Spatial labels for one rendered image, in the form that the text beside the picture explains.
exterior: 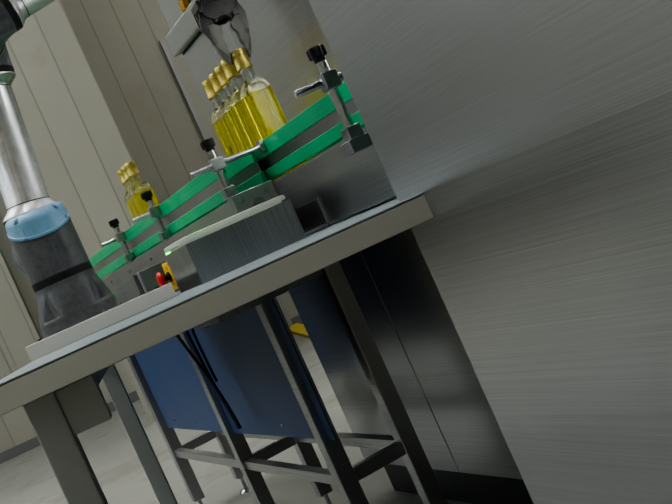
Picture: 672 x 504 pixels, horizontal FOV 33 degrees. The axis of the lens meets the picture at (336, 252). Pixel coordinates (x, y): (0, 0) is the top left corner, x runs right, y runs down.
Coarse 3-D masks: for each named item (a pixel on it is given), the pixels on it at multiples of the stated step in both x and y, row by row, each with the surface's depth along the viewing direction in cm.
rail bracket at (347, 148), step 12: (312, 48) 169; (324, 48) 170; (312, 60) 170; (324, 60) 170; (324, 72) 169; (336, 72) 170; (312, 84) 169; (324, 84) 169; (336, 84) 170; (300, 96) 169; (336, 96) 170; (336, 108) 170; (348, 120) 170; (348, 132) 169; (360, 132) 170; (348, 144) 169; (360, 144) 169; (372, 144) 170; (348, 156) 172
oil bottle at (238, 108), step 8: (240, 88) 241; (232, 96) 242; (232, 104) 243; (240, 104) 240; (240, 112) 241; (240, 120) 242; (248, 120) 240; (248, 128) 240; (248, 136) 242; (256, 136) 240; (248, 144) 244
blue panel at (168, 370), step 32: (256, 320) 254; (160, 352) 350; (224, 352) 287; (256, 352) 264; (160, 384) 369; (192, 384) 331; (224, 384) 300; (256, 384) 274; (288, 384) 253; (192, 416) 348; (256, 416) 286; (288, 416) 262; (320, 416) 242
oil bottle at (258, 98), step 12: (252, 84) 235; (264, 84) 236; (240, 96) 239; (252, 96) 234; (264, 96) 235; (252, 108) 235; (264, 108) 235; (276, 108) 236; (252, 120) 238; (264, 120) 235; (276, 120) 236; (264, 132) 235
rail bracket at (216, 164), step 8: (200, 144) 230; (208, 144) 228; (256, 144) 234; (264, 144) 233; (208, 152) 229; (240, 152) 232; (248, 152) 232; (216, 160) 229; (224, 160) 230; (232, 160) 231; (200, 168) 228; (208, 168) 229; (216, 168) 228; (224, 168) 229; (192, 176) 227; (224, 176) 229; (224, 184) 229; (224, 192) 229; (232, 192) 229
